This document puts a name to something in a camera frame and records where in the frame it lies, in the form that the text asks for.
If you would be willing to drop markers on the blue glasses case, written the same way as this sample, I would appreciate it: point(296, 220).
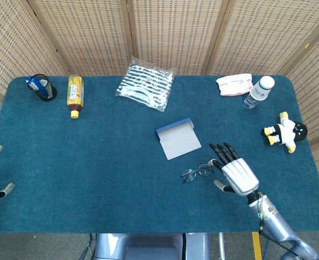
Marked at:
point(178, 143)

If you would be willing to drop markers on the grey metal table leg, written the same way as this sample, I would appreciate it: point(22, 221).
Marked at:
point(221, 246)

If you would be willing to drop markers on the eyeglasses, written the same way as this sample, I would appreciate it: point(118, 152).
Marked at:
point(189, 174)

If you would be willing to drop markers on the blue table carpet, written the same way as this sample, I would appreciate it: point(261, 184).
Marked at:
point(107, 162)

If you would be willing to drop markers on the black mesh pen holder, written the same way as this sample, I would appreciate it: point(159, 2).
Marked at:
point(46, 93)

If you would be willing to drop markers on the blue Oreo cookie pack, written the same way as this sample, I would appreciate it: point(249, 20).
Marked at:
point(34, 86)

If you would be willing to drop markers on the clear plastic water bottle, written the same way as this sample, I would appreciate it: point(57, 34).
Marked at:
point(250, 103)

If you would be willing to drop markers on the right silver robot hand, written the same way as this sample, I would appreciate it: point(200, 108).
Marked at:
point(240, 176)

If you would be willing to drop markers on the striped clothing in plastic bag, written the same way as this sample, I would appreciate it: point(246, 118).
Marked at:
point(145, 86)

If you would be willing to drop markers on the white paper cup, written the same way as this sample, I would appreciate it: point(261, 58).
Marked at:
point(262, 86)

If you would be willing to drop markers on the blue-grey robot torso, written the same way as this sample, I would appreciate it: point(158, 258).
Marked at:
point(148, 247)

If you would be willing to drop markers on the pink tissue pack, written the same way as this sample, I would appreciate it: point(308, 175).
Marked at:
point(235, 85)

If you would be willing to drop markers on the wicker folding screen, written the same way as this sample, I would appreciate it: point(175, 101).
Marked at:
point(175, 32)

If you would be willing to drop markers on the black and white plush doll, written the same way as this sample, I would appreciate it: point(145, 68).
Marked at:
point(286, 132)

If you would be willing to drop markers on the tea bottle with yellow cap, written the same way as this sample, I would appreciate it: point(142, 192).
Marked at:
point(74, 93)

